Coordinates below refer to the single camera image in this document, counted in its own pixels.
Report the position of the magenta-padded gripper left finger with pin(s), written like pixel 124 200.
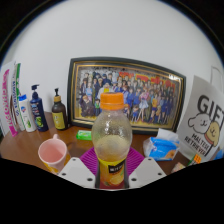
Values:
pixel 76 171

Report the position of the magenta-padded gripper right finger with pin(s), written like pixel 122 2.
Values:
pixel 146 171

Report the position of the orange juice bottle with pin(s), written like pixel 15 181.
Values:
pixel 111 136

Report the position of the blue tissue pack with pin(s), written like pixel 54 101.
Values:
pixel 161 148

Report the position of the pink and yellow mug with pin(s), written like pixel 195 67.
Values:
pixel 53 155

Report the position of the floral snack packet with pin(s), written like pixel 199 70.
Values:
pixel 178 167

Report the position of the green packet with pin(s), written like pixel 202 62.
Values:
pixel 84 135

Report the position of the brown pump bottle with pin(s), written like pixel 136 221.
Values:
pixel 59 116

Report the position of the dark blue pump bottle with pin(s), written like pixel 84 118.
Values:
pixel 39 113

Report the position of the framed group picture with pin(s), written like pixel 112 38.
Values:
pixel 146 96

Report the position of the white bottle with blue cap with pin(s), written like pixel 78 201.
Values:
pixel 26 115

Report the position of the white printed tote bag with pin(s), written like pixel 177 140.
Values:
pixel 203 120

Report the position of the pink and white tube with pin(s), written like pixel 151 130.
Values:
pixel 7 100

